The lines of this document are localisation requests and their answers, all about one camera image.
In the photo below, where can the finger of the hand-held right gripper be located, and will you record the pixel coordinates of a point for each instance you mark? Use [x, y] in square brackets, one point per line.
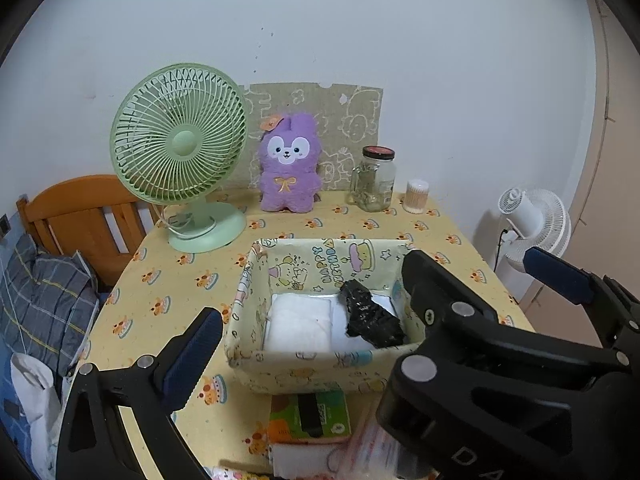
[440, 295]
[557, 276]

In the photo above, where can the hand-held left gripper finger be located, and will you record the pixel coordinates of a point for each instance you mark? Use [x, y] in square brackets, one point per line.
[194, 352]

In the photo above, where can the black cloth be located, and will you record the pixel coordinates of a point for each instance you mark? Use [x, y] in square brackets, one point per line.
[370, 317]

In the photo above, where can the printed fabric storage basket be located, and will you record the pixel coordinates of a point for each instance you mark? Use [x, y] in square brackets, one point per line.
[300, 365]

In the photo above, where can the white towel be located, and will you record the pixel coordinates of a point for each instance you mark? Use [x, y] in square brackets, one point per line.
[297, 325]

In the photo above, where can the cartoon printed packet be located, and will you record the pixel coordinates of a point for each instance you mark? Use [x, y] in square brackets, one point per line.
[235, 474]

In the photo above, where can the white pink packet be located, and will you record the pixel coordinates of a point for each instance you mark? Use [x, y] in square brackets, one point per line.
[305, 457]

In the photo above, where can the clear zip bag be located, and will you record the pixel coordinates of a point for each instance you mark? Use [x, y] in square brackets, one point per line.
[370, 445]

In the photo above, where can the white standing fan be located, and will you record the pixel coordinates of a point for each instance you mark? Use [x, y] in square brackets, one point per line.
[525, 215]

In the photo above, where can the yellow printed tablecloth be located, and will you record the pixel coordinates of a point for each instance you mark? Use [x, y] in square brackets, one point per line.
[200, 270]

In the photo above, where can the cotton swab container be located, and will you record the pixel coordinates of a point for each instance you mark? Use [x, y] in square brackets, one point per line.
[417, 197]

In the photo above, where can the glass jar with red lid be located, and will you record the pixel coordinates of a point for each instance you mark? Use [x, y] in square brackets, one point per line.
[372, 185]

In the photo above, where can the beige door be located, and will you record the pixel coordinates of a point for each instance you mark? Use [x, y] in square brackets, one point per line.
[620, 160]

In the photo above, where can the green tissue pack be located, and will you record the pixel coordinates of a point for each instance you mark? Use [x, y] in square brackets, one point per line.
[332, 410]

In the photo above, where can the blue plaid pillow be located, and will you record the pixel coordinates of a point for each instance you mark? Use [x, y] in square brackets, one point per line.
[50, 300]

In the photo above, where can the white plastic bag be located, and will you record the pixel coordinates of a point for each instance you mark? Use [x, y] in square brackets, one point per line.
[30, 390]

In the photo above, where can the wooden bed headboard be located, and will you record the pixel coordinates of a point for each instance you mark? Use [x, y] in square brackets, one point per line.
[75, 220]

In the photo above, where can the purple plush bunny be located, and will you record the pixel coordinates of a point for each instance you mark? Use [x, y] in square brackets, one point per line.
[290, 180]

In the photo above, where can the beige cartoon printed board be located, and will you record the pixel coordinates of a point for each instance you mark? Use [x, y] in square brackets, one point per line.
[350, 120]

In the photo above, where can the green desk fan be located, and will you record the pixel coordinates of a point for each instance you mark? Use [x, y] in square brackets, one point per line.
[182, 142]

